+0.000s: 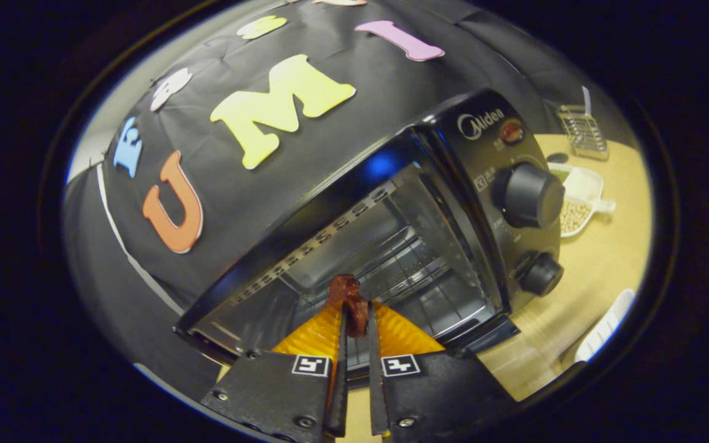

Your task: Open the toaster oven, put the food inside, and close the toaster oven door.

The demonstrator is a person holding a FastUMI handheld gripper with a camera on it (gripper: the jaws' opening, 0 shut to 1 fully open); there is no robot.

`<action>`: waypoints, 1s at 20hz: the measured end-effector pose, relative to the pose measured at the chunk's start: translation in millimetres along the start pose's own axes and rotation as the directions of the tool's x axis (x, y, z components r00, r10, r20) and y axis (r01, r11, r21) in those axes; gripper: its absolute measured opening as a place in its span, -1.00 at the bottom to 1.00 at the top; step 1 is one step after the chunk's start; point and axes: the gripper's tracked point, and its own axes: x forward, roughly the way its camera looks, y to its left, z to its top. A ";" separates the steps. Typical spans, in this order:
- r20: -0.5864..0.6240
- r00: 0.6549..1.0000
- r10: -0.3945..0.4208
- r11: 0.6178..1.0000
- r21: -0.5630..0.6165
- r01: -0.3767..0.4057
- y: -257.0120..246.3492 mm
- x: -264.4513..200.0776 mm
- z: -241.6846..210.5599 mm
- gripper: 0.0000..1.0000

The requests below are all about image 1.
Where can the small black round object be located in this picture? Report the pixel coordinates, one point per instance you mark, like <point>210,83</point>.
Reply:
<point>557,158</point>

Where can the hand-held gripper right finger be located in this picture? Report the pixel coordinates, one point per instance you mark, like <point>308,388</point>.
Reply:
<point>377,394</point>

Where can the white plastic tray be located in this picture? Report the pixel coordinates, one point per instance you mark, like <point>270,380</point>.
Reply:
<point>607,326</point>

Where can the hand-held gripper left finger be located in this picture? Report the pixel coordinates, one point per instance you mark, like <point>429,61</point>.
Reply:
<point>337,394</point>

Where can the white divided dish with beans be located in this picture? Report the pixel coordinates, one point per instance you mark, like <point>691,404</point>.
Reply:
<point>582,191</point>

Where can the black toaster oven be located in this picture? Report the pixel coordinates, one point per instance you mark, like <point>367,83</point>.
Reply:
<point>453,203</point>

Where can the red meat slice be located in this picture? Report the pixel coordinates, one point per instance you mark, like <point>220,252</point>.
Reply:
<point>348,294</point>

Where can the metal spoon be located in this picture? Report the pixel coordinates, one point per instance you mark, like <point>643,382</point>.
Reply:
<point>586,101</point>

